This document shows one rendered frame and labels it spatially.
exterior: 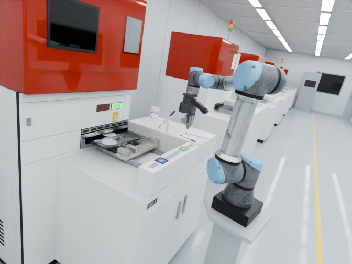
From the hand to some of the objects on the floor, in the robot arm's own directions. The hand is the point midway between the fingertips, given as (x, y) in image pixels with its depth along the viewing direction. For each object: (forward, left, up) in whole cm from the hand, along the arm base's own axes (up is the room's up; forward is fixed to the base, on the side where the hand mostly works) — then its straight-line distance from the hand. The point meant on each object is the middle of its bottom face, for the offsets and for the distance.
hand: (188, 127), depth 146 cm
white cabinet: (+19, +1, -112) cm, 114 cm away
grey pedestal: (-59, +18, -107) cm, 124 cm away
